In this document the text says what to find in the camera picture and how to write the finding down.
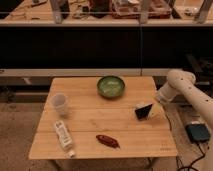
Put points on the long wooden shelf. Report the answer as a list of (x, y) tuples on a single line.
[(106, 13)]

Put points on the wooden table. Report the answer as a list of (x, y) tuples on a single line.
[(91, 115)]

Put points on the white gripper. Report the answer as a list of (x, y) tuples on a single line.
[(145, 111)]

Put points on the green ceramic bowl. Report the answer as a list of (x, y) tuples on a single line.
[(110, 86)]

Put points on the dark foot pedal box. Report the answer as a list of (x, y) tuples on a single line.
[(197, 133)]

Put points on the white tube bottle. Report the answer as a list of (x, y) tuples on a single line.
[(64, 138)]

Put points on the red pepper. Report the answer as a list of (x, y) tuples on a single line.
[(108, 141)]

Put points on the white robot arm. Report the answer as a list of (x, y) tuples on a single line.
[(183, 82)]

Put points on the clear plastic cup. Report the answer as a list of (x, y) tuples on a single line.
[(59, 103)]

